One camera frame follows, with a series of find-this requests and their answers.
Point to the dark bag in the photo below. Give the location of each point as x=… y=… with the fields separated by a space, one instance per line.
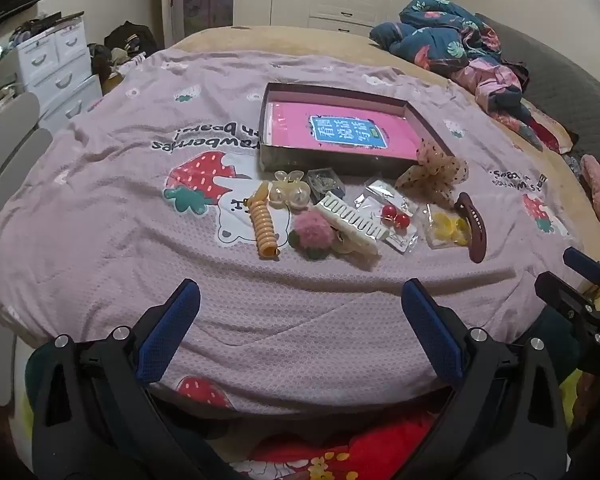
x=130 y=37

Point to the beige polka dot bow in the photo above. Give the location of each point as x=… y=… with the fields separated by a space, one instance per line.
x=430 y=175

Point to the pink booklet with blue label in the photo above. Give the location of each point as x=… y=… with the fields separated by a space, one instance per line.
x=290 y=125

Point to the white door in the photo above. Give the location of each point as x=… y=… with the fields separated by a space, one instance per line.
x=168 y=5

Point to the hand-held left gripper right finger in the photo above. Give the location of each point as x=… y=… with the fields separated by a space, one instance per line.
x=430 y=330

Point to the white claw hair clip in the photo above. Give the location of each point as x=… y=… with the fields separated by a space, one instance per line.
x=350 y=222

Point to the shallow grey cardboard box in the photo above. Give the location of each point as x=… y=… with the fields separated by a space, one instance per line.
x=330 y=162

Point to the red patterned pillow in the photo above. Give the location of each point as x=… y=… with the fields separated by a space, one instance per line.
x=550 y=130

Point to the pearl bunny hair clip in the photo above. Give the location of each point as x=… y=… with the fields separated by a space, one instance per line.
x=280 y=194

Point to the pink garment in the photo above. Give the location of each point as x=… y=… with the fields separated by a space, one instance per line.
x=490 y=80

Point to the red cherry earring packet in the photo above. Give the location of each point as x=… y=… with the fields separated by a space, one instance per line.
x=395 y=220

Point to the pile of clothes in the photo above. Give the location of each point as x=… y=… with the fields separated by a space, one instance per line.
x=112 y=67

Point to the dark red hair clip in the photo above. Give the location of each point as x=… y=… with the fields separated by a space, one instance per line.
x=472 y=230

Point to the small clear jewelry box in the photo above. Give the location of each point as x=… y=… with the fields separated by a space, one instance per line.
x=325 y=182

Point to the teal floral duvet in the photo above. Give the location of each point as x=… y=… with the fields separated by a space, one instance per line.
x=430 y=35

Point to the purple strawberry print blanket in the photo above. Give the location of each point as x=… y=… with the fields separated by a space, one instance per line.
x=130 y=260

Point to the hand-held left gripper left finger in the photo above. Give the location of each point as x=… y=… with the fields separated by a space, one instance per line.
x=172 y=320

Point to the pink fuzzy strawberry hair clip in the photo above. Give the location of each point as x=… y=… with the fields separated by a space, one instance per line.
x=310 y=230

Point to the red printed blanket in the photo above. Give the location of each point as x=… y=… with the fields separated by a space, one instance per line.
x=340 y=450

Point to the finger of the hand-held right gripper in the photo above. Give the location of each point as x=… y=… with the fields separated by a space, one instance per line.
x=587 y=262
x=565 y=292

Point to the dark striped garment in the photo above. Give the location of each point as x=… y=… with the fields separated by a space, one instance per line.
x=517 y=75

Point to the white drawer cabinet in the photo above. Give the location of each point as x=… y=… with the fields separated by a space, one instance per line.
x=55 y=70

